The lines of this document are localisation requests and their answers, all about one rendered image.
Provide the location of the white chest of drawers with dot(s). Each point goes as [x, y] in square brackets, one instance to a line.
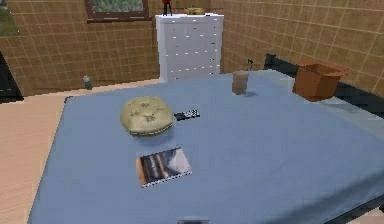
[190, 46]

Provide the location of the yellow flat object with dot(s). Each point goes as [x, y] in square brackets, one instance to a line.
[194, 11]

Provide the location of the round olive tufted cushion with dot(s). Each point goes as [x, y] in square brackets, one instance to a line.
[146, 115]

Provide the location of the tan cylinder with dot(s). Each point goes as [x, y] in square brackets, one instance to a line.
[240, 82]

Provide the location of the black remote control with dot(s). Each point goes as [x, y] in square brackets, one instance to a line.
[187, 115]

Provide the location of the black furniture piece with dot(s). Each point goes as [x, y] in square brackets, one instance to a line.
[7, 83]

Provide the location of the small black thin object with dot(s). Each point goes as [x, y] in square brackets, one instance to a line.
[249, 64]

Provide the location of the brown cardboard box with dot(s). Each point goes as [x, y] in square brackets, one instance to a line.
[316, 82]

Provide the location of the red and black figurine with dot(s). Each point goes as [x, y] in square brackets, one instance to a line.
[166, 6]

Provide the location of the blue bed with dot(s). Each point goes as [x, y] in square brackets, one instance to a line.
[253, 150]

